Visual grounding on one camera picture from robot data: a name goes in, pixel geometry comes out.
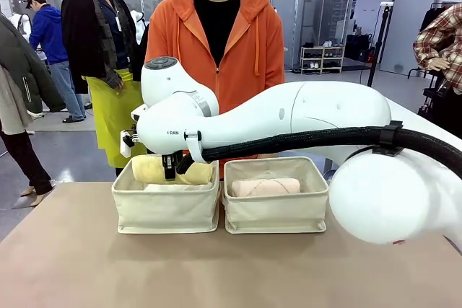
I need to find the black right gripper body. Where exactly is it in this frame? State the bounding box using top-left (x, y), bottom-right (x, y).
top-left (161, 154), bottom-right (180, 169)

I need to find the white towel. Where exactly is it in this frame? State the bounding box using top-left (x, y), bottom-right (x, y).
top-left (144, 182), bottom-right (214, 193)

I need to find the yellow towel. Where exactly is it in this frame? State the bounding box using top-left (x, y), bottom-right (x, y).
top-left (131, 155), bottom-right (213, 185)

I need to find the pink towel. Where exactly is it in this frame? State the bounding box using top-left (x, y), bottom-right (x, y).
top-left (230, 177), bottom-right (301, 198)

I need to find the cream fabric basket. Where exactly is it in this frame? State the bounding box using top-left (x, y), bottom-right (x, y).
top-left (111, 156), bottom-right (221, 234)
top-left (222, 156), bottom-right (330, 234)

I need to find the person in orange hoodie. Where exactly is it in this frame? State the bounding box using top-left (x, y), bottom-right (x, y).
top-left (144, 0), bottom-right (286, 168)

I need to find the person in blue hoodie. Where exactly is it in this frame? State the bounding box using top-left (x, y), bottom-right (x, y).
top-left (25, 0), bottom-right (87, 124)

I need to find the wooden shoe rack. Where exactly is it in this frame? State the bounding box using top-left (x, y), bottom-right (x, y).
top-left (300, 40), bottom-right (346, 74)

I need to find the black bag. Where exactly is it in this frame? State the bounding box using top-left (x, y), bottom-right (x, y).
top-left (345, 32), bottom-right (372, 61)

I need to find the black stand pole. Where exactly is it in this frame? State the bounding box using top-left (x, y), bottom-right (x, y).
top-left (366, 1), bottom-right (394, 88)

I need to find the white side table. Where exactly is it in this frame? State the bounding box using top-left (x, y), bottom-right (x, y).
top-left (384, 97), bottom-right (462, 143)

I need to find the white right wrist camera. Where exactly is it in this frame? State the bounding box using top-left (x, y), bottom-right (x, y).
top-left (120, 129), bottom-right (139, 159)

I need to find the black right arm cable sleeve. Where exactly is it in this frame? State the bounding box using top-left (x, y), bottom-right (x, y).
top-left (176, 120), bottom-right (462, 181)

